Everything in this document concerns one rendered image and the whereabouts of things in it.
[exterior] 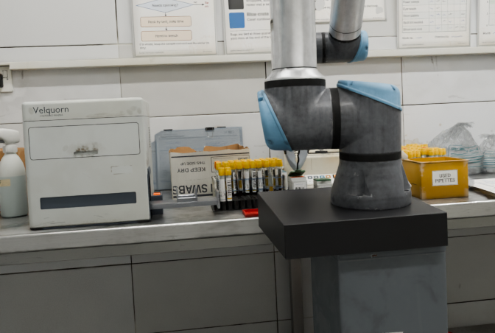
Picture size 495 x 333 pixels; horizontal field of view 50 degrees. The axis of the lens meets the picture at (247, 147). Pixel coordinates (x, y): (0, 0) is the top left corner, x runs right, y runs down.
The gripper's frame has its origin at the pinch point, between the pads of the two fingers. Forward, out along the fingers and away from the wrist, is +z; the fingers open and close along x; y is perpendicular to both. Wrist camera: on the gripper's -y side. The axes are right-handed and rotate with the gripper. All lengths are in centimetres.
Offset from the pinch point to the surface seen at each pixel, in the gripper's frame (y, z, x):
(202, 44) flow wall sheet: 56, -41, 18
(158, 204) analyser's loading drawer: -5.3, 6.3, 36.5
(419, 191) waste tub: -3.8, 8.2, -32.2
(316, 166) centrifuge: 20.2, 2.3, -11.3
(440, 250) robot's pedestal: -49, 12, -12
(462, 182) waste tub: -6.0, 6.3, -43.3
